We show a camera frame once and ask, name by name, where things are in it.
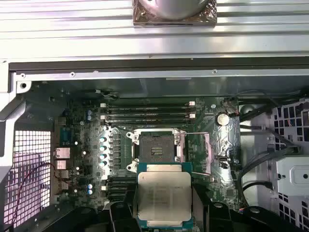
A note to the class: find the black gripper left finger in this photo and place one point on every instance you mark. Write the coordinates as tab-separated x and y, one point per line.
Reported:
130	212

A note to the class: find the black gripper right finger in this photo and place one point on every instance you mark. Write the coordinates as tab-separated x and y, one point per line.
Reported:
200	212

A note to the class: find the silver CPU with green edge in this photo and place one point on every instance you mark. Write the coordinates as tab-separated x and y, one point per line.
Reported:
164	193

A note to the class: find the metal CPU socket cover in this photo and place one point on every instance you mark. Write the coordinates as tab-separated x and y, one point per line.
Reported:
208	152

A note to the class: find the black RAM slot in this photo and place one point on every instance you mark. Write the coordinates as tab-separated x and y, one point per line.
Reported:
144	110
116	188
144	115
144	121
120	178
115	194
144	105
118	183

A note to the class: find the grey square power choke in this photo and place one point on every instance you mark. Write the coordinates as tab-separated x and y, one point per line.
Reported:
117	161
117	137
117	145
117	153
117	169

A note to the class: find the silver blue capacitor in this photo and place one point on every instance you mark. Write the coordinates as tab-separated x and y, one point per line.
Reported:
89	118
89	192
102	164
89	186
102	140
102	156
89	112
102	148

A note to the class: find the silver rear port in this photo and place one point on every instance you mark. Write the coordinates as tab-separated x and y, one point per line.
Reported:
61	185
61	175
61	165
62	153

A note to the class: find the silver coin battery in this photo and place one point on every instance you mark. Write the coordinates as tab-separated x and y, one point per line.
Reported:
221	119

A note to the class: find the blue rear port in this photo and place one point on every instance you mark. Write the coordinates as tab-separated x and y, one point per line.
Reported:
67	136

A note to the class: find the perforated metal disk bay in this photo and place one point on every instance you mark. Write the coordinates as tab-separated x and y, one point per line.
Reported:
289	169

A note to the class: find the green PC motherboard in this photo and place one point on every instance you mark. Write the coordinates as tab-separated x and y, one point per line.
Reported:
200	108

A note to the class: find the grey metal PC case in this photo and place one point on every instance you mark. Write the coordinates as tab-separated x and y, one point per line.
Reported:
154	72

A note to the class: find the CPU socket with metal frame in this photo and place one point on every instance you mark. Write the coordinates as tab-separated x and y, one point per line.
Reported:
157	145

